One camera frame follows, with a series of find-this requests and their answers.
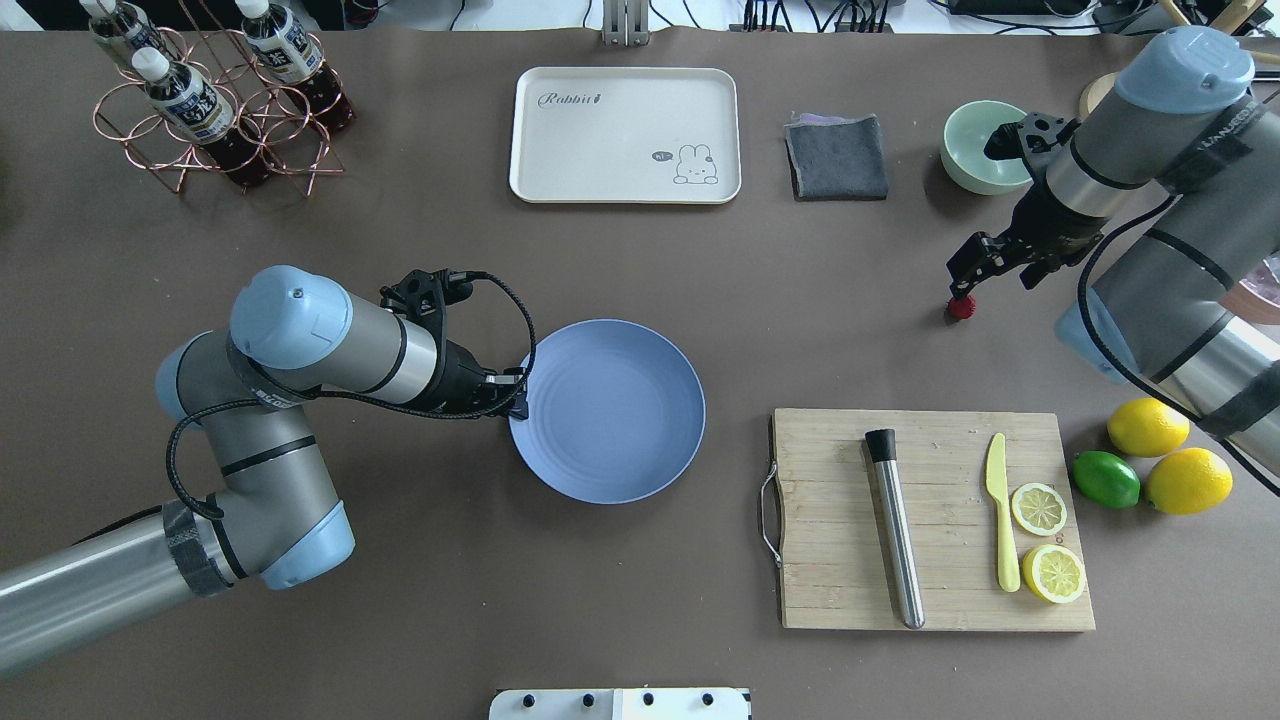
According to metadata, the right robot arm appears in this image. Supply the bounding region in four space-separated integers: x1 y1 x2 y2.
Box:
947 26 1279 471

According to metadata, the pink bowl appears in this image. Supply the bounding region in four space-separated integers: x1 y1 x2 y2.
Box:
1239 252 1279 325

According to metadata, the yellow lemon lower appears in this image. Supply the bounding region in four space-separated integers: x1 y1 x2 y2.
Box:
1146 448 1234 515

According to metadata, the red strawberry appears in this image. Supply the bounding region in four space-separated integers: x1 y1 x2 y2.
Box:
945 295 977 322

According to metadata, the lemon half thick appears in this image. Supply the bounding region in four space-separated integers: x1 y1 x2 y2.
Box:
1021 544 1085 603

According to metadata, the green bowl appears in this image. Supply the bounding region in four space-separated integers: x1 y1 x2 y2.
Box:
940 100 1032 196

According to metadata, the blue plate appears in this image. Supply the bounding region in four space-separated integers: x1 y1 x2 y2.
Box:
509 319 707 505

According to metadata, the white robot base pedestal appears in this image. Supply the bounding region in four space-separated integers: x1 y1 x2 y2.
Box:
488 685 753 719

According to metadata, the tea bottle lower left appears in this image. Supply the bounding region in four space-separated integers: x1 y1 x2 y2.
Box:
236 1 355 133

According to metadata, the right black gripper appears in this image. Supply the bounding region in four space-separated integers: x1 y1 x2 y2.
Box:
947 113 1106 301

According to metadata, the yellow lemon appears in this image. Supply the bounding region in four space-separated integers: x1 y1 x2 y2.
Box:
1106 397 1190 457
1146 448 1234 515

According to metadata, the green lime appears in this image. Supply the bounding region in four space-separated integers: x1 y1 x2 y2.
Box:
1070 450 1142 509

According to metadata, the steel muddler black tip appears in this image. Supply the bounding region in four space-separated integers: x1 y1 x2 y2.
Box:
865 428 927 630

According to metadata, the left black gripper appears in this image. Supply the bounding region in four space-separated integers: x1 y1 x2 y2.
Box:
378 268 529 421

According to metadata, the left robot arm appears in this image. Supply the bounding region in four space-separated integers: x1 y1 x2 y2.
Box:
1 265 534 676

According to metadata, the yellow lemon upper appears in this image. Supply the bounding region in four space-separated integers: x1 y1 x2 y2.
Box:
1106 397 1190 457

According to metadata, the cream rabbit tray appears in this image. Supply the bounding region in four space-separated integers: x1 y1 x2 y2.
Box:
508 67 742 205

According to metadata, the tea bottle top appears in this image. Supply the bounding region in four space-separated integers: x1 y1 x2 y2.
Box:
132 47 273 188

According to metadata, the tea bottle lower right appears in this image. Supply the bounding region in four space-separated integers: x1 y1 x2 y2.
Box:
79 0 180 76

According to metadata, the wooden cup stand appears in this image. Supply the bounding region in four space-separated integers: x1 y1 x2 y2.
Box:
1078 1 1266 117

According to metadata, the tea bottle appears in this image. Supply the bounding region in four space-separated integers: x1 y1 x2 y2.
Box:
236 1 355 133
132 47 273 188
79 0 180 76

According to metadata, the wooden cutting board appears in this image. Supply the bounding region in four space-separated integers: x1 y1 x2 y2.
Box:
771 407 1094 633

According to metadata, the copper wire bottle rack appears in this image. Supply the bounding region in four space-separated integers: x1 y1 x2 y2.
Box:
83 1 356 195

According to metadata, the aluminium frame post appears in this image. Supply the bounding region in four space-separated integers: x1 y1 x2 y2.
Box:
600 0 650 47

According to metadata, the lemon slice thin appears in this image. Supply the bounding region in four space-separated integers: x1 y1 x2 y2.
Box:
1010 483 1068 537

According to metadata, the grey folded cloth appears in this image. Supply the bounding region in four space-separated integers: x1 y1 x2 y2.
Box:
783 113 890 201

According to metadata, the yellow plastic knife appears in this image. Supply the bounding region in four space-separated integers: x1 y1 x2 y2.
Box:
984 432 1021 593

